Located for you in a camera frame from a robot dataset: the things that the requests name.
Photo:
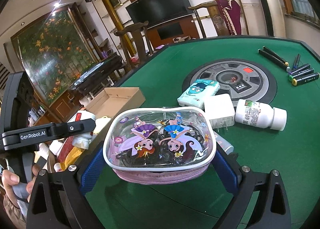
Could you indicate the pink plastic item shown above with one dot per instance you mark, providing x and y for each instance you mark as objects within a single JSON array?
[{"x": 160, "y": 47}]

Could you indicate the person's left hand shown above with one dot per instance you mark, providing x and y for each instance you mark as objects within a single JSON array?
[{"x": 11, "y": 181}]

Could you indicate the black marker purple cap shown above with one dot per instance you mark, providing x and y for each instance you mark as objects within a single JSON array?
[{"x": 300, "y": 68}]

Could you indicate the black marker green cap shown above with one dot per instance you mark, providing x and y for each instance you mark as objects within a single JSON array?
[{"x": 302, "y": 73}]

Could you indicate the maroon fringed cloth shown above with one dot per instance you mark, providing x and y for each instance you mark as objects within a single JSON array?
[{"x": 232, "y": 16}]

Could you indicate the small framed picture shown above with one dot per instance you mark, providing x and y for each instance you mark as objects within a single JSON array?
[{"x": 115, "y": 1}]

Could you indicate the white bottle with green label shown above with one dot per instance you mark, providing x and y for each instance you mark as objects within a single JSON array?
[{"x": 255, "y": 115}]

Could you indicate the large white power adapter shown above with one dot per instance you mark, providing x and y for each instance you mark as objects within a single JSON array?
[{"x": 218, "y": 109}]

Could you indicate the white tower air conditioner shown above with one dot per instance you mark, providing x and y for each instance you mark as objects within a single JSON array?
[{"x": 262, "y": 6}]

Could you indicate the black marker yellow cap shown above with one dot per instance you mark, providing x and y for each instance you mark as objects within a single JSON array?
[{"x": 307, "y": 78}]

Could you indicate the teal cartoon tissue pack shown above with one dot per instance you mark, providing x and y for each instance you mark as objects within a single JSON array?
[{"x": 197, "y": 92}]

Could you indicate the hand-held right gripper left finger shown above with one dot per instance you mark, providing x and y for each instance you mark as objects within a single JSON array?
[{"x": 92, "y": 169}]

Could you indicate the small cardboard box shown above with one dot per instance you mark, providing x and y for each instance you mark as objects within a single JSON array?
[{"x": 185, "y": 38}]

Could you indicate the red foil packet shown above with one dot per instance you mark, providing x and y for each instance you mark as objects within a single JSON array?
[{"x": 65, "y": 147}]

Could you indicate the shallow cardboard box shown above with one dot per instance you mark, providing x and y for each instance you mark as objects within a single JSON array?
[{"x": 117, "y": 99}]

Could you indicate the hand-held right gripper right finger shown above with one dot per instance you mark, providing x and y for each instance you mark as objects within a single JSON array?
[{"x": 226, "y": 169}]

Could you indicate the person's left forearm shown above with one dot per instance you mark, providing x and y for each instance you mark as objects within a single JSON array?
[{"x": 12, "y": 211}]

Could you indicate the pale yellow soap case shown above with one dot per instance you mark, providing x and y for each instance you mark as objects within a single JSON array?
[{"x": 102, "y": 124}]

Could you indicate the black television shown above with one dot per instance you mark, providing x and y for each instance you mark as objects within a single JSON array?
[{"x": 160, "y": 3}]

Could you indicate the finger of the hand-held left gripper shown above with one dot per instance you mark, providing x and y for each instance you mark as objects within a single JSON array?
[{"x": 75, "y": 127}]

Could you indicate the white bottle with red label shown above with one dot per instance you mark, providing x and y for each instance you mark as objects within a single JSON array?
[{"x": 86, "y": 116}]

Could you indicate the clear pink cartoon pouch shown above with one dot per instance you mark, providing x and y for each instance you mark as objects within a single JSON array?
[{"x": 160, "y": 139}]

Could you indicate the long black pen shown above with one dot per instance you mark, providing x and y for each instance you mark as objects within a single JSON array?
[
  {"x": 272, "y": 58},
  {"x": 275, "y": 54}
]

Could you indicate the wooden chair with round carving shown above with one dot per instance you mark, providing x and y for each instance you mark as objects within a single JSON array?
[{"x": 220, "y": 22}]

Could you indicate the round grey table centre panel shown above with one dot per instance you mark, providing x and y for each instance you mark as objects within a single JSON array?
[{"x": 260, "y": 81}]

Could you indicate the plain wooden chair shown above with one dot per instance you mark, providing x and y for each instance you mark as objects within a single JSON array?
[{"x": 132, "y": 43}]

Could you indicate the thin dark pen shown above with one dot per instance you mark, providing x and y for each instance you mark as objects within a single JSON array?
[{"x": 296, "y": 61}]

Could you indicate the orange flower wall mural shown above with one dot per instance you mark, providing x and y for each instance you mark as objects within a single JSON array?
[{"x": 52, "y": 53}]

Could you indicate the small white tube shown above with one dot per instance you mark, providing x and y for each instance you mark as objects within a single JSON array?
[{"x": 225, "y": 144}]

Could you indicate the small white bottle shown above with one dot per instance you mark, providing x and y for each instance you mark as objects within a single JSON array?
[{"x": 57, "y": 167}]

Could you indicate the yellow foil packet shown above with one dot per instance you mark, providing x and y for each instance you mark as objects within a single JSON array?
[{"x": 75, "y": 156}]

